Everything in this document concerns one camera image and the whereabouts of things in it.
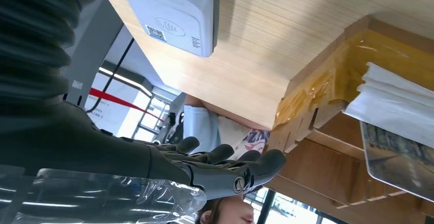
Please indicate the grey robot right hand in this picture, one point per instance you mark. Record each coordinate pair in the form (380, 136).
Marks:
(84, 154)

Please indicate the person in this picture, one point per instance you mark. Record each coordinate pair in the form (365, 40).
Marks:
(200, 127)

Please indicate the grey card reader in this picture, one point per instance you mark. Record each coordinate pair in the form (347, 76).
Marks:
(176, 9)

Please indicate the white card sleeves stack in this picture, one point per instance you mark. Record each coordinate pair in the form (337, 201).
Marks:
(400, 114)

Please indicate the black white humanoid robot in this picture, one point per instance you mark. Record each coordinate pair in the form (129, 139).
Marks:
(174, 131)

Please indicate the grey kiosk stand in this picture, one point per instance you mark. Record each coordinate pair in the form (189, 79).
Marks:
(91, 53)

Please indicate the cardboard organizer box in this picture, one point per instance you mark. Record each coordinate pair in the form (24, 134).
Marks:
(322, 168)

